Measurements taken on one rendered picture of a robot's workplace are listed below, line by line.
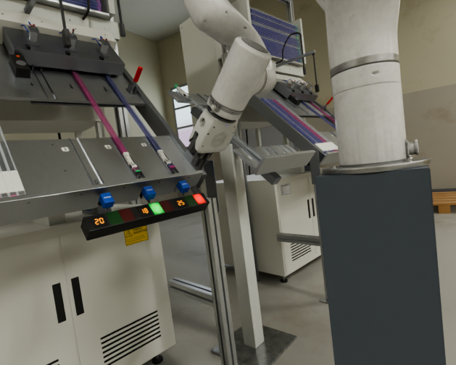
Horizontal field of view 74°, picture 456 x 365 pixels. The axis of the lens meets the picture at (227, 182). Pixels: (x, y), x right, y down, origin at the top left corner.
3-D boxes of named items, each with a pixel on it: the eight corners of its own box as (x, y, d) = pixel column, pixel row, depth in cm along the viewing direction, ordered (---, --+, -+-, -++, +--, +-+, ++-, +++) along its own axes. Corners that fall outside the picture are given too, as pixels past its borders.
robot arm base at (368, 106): (428, 160, 62) (421, 69, 61) (434, 167, 46) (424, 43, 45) (333, 169, 72) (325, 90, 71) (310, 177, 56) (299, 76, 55)
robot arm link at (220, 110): (224, 111, 64) (218, 122, 66) (251, 111, 70) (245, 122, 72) (202, 89, 68) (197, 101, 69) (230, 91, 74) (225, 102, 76)
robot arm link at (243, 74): (229, 90, 74) (204, 90, 67) (254, 37, 67) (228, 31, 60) (253, 109, 71) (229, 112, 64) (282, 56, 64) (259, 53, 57)
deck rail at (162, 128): (199, 187, 96) (206, 174, 93) (194, 188, 95) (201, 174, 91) (110, 67, 127) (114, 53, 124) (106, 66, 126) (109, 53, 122)
